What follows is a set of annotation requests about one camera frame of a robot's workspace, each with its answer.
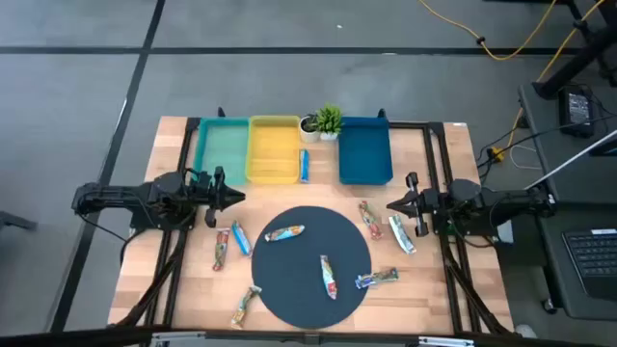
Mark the blue plastic bin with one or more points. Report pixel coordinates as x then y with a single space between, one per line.
365 152

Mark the orange blue granola bar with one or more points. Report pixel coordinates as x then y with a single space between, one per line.
284 233

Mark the white control box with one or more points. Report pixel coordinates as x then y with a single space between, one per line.
505 233

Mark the green orange granola bar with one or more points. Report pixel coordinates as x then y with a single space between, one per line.
245 307

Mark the red green granola bar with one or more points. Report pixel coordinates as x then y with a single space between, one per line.
370 220
221 249

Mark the dark plant in cream pot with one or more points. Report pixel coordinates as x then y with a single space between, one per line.
308 132

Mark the dark grey desk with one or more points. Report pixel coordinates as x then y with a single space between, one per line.
554 270
544 144

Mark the grey chair leg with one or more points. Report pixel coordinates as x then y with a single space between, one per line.
14 221

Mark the black laptop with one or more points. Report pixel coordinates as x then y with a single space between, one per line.
595 260

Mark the blue red white granola bar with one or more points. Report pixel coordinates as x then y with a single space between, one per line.
329 277

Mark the blue green granola bar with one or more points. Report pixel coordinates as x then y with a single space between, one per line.
377 278

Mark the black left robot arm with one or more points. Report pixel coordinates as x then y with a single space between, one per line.
120 197

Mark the yellow plastic bin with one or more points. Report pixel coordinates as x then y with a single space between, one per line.
274 149

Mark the black stand leg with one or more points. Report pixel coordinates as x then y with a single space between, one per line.
578 62

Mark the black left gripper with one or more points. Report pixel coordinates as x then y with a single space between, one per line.
209 195

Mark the black aluminium table frame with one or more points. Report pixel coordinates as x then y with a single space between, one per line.
410 125

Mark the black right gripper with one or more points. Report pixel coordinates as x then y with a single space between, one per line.
423 202

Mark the teal plastic bin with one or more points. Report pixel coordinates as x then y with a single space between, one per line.
224 144

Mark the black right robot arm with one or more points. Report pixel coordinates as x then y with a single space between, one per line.
506 198

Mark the silver green granola bar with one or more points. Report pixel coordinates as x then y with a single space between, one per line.
402 233

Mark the black power adapter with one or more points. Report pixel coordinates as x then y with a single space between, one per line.
576 111

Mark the round dark woven placemat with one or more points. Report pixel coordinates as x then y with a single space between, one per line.
299 279

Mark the green plant in white pot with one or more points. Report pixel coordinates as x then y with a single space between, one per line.
329 120

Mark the silver metal bar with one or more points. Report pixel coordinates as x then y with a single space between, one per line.
573 159

